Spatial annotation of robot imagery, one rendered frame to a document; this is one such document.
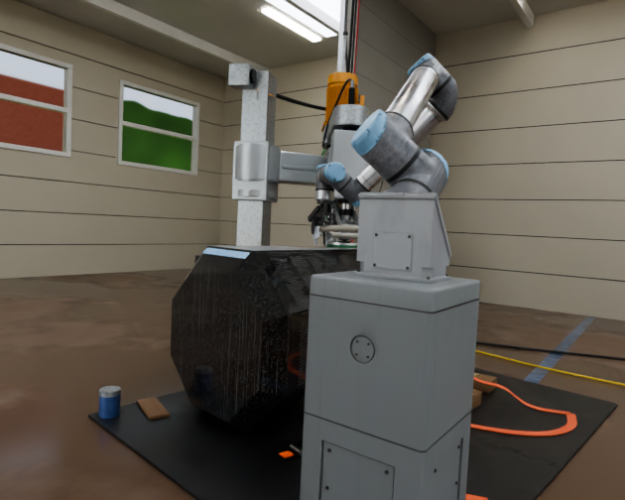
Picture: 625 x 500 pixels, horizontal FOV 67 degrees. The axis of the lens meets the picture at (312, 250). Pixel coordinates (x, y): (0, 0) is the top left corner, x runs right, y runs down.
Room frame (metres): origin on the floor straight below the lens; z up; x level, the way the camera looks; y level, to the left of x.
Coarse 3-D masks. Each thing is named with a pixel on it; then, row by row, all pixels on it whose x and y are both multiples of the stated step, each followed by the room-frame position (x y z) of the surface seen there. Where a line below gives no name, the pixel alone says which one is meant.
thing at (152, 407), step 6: (138, 402) 2.44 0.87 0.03; (144, 402) 2.44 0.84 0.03; (150, 402) 2.44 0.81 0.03; (156, 402) 2.45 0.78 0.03; (144, 408) 2.36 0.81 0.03; (150, 408) 2.37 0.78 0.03; (156, 408) 2.37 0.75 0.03; (162, 408) 2.37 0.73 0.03; (150, 414) 2.29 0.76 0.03; (156, 414) 2.30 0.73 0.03; (162, 414) 2.30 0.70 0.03; (168, 414) 2.31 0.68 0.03
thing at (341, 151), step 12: (336, 132) 2.94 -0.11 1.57; (348, 132) 2.94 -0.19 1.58; (336, 144) 2.94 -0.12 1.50; (348, 144) 2.94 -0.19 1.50; (336, 156) 2.94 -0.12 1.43; (348, 156) 2.94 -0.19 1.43; (360, 156) 2.95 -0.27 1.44; (348, 168) 2.94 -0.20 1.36; (360, 168) 2.95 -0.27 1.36; (336, 192) 2.94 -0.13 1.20
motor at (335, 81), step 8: (336, 72) 3.61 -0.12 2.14; (344, 72) 3.60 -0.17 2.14; (328, 80) 3.66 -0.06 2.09; (336, 80) 3.60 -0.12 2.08; (344, 80) 3.59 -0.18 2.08; (328, 88) 3.64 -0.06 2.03; (336, 88) 3.59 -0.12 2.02; (344, 88) 3.60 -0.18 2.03; (328, 96) 3.64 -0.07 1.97; (336, 96) 3.60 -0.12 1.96; (344, 96) 3.61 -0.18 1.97; (360, 96) 3.68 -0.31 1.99; (328, 104) 3.64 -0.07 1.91; (360, 104) 3.68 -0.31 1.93; (328, 112) 3.64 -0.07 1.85
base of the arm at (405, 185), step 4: (400, 180) 1.51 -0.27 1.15; (404, 180) 1.50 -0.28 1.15; (408, 180) 1.49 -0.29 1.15; (412, 180) 1.48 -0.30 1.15; (416, 180) 1.48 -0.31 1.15; (396, 184) 1.50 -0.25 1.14; (400, 184) 1.48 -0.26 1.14; (404, 184) 1.47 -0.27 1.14; (408, 184) 1.47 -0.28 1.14; (412, 184) 1.47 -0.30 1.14; (416, 184) 1.47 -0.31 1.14; (420, 184) 1.47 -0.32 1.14; (424, 184) 1.48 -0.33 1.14; (388, 188) 1.47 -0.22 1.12; (392, 188) 1.45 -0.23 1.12; (396, 188) 1.44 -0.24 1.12; (400, 188) 1.43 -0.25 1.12; (404, 188) 1.43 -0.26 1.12; (408, 188) 1.43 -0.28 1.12; (412, 188) 1.44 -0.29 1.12; (416, 188) 1.44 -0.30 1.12; (420, 188) 1.46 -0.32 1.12; (424, 188) 1.47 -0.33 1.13; (428, 188) 1.48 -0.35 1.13
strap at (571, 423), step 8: (488, 384) 2.74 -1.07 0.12; (496, 384) 2.75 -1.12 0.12; (520, 400) 2.68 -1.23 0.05; (536, 408) 2.65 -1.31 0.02; (544, 408) 2.67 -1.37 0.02; (568, 416) 2.57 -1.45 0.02; (472, 424) 2.39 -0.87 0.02; (568, 424) 2.46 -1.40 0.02; (576, 424) 2.46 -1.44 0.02; (504, 432) 2.31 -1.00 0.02; (512, 432) 2.32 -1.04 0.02; (520, 432) 2.32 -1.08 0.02; (528, 432) 2.33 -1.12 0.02; (536, 432) 2.33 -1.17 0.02; (544, 432) 2.34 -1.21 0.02; (552, 432) 2.34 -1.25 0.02; (560, 432) 2.35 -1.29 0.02; (472, 496) 1.72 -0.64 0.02; (480, 496) 1.72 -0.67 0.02
